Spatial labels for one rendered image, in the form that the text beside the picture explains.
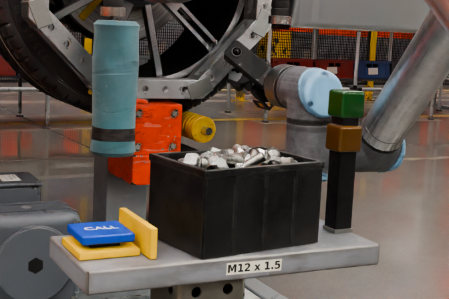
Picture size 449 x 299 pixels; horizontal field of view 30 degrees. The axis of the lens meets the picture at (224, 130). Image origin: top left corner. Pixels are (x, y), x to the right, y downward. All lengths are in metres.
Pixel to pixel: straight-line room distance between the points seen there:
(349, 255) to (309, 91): 0.49
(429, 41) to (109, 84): 0.59
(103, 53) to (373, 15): 0.82
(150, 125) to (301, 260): 0.70
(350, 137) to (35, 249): 0.58
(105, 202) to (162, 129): 0.26
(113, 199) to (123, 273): 0.91
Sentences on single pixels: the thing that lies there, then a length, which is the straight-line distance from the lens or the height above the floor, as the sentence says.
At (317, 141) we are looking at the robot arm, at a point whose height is 0.53.
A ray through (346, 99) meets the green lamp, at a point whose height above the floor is 0.65.
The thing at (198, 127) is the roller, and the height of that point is 0.52.
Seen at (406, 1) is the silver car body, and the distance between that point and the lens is 2.24.
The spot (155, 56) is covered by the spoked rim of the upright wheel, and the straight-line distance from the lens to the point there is 1.87.
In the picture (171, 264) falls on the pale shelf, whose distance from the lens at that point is 1.05.
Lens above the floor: 0.76
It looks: 8 degrees down
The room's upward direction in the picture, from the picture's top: 3 degrees clockwise
